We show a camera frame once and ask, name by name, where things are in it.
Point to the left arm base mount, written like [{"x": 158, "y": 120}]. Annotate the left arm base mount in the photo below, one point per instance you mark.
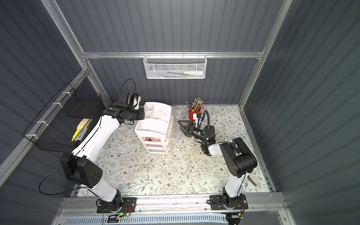
[{"x": 127, "y": 205}]

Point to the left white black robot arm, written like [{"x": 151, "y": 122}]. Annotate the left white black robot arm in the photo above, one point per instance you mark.
[{"x": 79, "y": 166}]

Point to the red pencil cup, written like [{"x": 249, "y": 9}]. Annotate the red pencil cup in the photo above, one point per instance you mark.
[{"x": 193, "y": 115}]

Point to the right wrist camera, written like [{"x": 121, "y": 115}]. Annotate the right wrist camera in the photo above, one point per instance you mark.
[{"x": 198, "y": 120}]

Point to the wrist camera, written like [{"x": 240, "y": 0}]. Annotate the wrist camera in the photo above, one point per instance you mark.
[
  {"x": 198, "y": 120},
  {"x": 129, "y": 100}
]

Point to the white marker in basket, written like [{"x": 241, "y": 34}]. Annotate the white marker in basket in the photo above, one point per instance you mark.
[{"x": 195, "y": 73}]

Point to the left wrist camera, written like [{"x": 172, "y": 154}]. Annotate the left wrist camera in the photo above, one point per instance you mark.
[{"x": 129, "y": 100}]

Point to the white plastic drawer organizer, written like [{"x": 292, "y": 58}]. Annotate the white plastic drawer organizer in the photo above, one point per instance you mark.
[{"x": 154, "y": 131}]

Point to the black notebook in basket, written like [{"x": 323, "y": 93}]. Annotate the black notebook in basket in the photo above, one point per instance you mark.
[{"x": 83, "y": 109}]

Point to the pencils bundle in cup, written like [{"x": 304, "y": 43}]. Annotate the pencils bundle in cup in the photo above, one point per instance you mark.
[{"x": 196, "y": 105}]

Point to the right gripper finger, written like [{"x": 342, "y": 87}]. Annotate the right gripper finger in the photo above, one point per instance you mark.
[
  {"x": 184, "y": 130},
  {"x": 184, "y": 123}
]

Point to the black wire wall basket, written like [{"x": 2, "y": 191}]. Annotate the black wire wall basket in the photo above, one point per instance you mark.
[{"x": 52, "y": 130}]

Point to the white wire mesh basket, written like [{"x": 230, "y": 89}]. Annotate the white wire mesh basket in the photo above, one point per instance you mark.
[{"x": 170, "y": 68}]

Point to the beige eraser block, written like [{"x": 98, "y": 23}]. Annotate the beige eraser block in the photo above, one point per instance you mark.
[{"x": 253, "y": 179}]

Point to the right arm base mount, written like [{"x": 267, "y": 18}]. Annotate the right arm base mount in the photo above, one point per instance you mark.
[{"x": 223, "y": 202}]

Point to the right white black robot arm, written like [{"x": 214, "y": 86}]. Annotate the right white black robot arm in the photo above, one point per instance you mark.
[{"x": 239, "y": 159}]

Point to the yellow sticky notes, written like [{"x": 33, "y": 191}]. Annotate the yellow sticky notes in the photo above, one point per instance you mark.
[{"x": 81, "y": 129}]

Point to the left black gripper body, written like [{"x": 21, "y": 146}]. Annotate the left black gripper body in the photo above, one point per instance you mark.
[{"x": 140, "y": 114}]

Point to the white perforated cable tray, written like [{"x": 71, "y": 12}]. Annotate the white perforated cable tray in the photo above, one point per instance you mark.
[{"x": 148, "y": 219}]

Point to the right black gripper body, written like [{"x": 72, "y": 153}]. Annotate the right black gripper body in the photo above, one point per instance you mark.
[{"x": 187, "y": 129}]

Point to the clear plastic drawer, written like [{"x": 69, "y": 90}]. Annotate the clear plastic drawer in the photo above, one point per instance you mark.
[{"x": 175, "y": 132}]

